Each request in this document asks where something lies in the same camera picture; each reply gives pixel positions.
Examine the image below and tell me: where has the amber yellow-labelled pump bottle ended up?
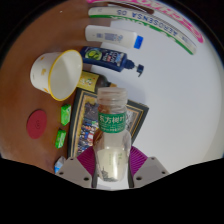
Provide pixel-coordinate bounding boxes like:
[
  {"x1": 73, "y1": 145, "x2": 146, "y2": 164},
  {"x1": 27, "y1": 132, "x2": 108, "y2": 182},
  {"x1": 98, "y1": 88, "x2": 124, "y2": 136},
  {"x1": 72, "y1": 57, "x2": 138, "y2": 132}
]
[{"x1": 76, "y1": 70, "x2": 118, "y2": 94}]

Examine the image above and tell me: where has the blue tissue pack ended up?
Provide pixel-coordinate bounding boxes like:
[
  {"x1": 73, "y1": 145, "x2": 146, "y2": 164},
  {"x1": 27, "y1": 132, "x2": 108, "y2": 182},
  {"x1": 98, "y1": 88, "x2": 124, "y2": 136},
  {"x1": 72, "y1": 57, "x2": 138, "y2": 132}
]
[{"x1": 53, "y1": 155, "x2": 68, "y2": 175}]

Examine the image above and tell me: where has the framed group photo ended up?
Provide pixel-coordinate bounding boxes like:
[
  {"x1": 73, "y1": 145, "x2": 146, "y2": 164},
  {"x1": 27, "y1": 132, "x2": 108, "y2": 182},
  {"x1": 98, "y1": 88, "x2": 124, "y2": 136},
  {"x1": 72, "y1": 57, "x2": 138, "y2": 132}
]
[{"x1": 67, "y1": 88, "x2": 150, "y2": 158}]

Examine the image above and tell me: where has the pink long box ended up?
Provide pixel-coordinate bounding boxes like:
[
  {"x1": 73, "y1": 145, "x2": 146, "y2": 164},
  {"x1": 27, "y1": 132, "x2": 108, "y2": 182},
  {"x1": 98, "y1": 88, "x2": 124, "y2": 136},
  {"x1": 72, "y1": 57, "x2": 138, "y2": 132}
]
[{"x1": 86, "y1": 0, "x2": 204, "y2": 44}]

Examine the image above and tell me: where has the dark blue pump bottle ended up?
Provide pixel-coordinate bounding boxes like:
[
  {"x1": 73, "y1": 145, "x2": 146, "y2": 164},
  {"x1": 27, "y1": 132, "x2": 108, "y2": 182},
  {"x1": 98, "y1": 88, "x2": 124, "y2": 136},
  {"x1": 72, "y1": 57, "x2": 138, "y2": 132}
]
[{"x1": 79, "y1": 46, "x2": 145, "y2": 78}]

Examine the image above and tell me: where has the clear green-labelled plastic bottle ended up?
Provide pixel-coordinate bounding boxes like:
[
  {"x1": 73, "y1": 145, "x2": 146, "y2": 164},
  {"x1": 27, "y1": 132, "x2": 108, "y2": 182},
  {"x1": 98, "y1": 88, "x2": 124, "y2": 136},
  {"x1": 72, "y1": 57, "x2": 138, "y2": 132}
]
[{"x1": 92, "y1": 87, "x2": 132, "y2": 190}]

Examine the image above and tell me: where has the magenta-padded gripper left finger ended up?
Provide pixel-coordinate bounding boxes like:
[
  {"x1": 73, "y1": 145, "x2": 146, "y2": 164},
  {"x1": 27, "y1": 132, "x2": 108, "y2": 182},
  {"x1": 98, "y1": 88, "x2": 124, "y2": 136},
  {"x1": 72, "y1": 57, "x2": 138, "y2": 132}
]
[{"x1": 54, "y1": 145, "x2": 98, "y2": 189}]

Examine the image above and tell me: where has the white blue-capped bottle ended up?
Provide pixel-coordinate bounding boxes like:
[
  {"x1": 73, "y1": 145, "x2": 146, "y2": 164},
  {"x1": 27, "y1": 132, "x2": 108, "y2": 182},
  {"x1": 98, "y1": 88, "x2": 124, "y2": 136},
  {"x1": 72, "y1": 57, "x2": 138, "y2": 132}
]
[{"x1": 84, "y1": 24, "x2": 145, "y2": 50}]

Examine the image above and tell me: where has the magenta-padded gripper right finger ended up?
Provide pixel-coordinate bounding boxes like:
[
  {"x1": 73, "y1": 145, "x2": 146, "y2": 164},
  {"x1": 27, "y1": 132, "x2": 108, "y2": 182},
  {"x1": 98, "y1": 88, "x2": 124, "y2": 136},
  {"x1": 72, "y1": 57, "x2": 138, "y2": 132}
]
[{"x1": 128, "y1": 145, "x2": 170, "y2": 189}]

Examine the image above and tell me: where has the white green long box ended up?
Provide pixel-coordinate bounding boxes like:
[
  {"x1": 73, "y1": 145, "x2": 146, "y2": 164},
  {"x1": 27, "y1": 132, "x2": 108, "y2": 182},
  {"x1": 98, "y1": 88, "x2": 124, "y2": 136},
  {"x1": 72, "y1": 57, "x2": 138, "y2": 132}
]
[{"x1": 87, "y1": 6, "x2": 198, "y2": 55}]

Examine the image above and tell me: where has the white yellow-rimmed cup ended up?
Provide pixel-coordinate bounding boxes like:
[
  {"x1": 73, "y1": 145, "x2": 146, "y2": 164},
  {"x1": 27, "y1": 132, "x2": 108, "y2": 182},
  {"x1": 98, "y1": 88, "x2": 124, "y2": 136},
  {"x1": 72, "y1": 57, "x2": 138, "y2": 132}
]
[{"x1": 29, "y1": 49, "x2": 84, "y2": 102}]

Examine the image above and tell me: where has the flat round red coaster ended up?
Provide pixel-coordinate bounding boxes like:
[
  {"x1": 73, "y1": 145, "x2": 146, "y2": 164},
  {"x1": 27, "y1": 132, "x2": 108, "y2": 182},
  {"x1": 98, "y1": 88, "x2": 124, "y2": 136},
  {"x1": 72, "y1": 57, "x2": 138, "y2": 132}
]
[{"x1": 26, "y1": 109, "x2": 48, "y2": 140}]

